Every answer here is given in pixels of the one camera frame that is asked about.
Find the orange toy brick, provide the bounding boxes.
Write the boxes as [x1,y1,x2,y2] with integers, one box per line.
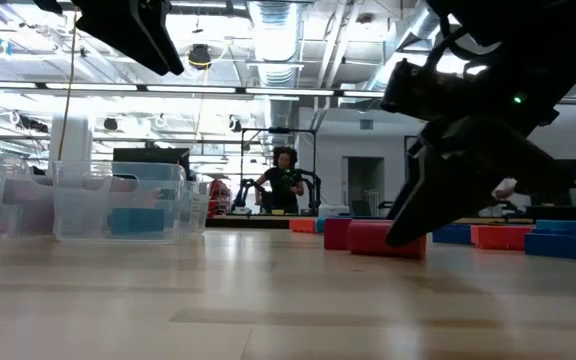
[289,218,318,234]
[470,224,533,251]

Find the person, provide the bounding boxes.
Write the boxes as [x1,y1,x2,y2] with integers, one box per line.
[255,146,305,215]
[491,177,519,201]

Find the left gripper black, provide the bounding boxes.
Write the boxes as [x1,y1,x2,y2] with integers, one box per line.
[32,0,185,77]

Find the white box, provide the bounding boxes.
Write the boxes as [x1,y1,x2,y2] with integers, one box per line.
[317,203,352,218]

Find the white column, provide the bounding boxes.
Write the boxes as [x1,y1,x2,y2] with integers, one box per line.
[49,97,94,169]

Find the light blue rounded block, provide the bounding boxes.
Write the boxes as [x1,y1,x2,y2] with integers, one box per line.
[109,207,165,235]

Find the blue heart-shaped block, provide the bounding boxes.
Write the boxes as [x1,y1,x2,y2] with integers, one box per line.
[524,228,576,262]

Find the dark blue toy brick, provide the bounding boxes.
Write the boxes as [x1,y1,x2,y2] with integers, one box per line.
[431,223,473,246]

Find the black monitor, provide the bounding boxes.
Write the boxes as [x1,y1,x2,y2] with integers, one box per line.
[112,147,192,182]

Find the black ceiling dome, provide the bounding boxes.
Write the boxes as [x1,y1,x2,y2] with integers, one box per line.
[187,43,213,70]

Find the long ceiling light rail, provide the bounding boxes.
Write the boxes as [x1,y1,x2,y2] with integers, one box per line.
[0,79,576,107]

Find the silver spiral ceiling duct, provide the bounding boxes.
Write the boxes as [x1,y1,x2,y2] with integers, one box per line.
[247,0,302,134]
[367,0,449,91]

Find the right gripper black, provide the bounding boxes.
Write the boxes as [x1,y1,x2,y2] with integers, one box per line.
[386,49,576,247]

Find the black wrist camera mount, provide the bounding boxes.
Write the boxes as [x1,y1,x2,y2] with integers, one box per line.
[380,58,475,122]

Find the red cabinet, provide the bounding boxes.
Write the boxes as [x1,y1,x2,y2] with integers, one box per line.
[207,178,233,217]

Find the black cabinets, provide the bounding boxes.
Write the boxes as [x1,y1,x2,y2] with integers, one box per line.
[555,158,576,207]

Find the grey doorway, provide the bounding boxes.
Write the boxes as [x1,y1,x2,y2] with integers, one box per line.
[342,156,386,217]

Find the red cube block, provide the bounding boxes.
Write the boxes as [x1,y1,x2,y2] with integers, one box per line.
[323,217,353,251]

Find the red cylinder block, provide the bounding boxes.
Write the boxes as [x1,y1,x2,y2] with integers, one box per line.
[346,219,427,260]

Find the yellow cable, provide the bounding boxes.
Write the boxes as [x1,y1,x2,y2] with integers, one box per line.
[56,9,78,162]

